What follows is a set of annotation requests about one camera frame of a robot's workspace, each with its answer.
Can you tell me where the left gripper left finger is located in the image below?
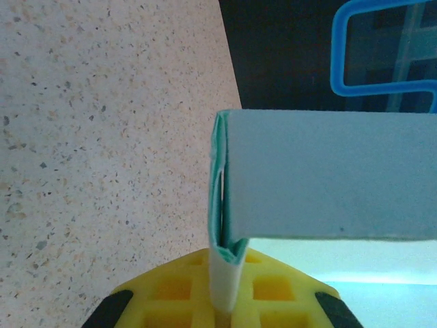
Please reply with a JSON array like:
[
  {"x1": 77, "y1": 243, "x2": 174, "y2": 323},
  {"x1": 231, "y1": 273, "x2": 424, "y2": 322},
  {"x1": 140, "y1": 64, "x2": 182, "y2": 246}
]
[{"x1": 83, "y1": 248, "x2": 219, "y2": 328}]

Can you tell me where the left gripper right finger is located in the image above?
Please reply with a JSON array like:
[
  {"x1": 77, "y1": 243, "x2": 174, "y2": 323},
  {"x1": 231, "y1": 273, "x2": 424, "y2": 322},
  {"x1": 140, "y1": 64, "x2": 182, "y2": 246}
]
[{"x1": 231, "y1": 247, "x2": 365, "y2": 328}]

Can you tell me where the light blue cloth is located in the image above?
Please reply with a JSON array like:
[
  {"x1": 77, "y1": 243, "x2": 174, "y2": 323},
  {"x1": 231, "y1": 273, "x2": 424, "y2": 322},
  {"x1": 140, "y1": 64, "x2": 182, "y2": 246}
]
[{"x1": 207, "y1": 109, "x2": 437, "y2": 328}]

